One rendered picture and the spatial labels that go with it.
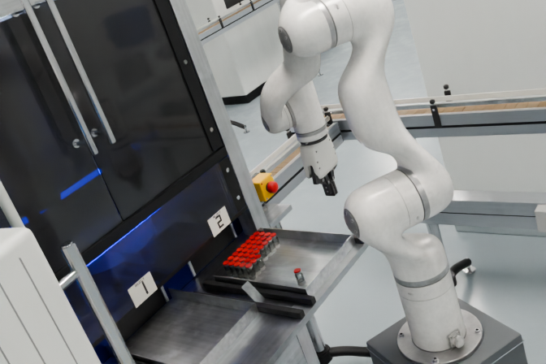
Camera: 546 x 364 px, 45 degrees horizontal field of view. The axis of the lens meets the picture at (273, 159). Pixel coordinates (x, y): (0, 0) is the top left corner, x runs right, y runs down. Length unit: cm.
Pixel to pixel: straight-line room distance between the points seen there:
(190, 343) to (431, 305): 68
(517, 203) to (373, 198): 138
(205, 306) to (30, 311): 97
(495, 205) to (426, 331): 124
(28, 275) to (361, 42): 73
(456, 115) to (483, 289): 95
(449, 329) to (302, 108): 63
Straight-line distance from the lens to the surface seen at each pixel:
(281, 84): 159
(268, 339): 172
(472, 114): 249
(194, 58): 199
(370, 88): 129
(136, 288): 185
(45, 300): 105
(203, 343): 180
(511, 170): 330
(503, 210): 269
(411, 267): 141
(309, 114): 168
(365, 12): 128
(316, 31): 125
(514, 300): 307
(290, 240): 209
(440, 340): 152
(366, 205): 132
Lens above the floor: 187
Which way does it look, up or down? 21 degrees down
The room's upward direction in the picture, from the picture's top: 19 degrees counter-clockwise
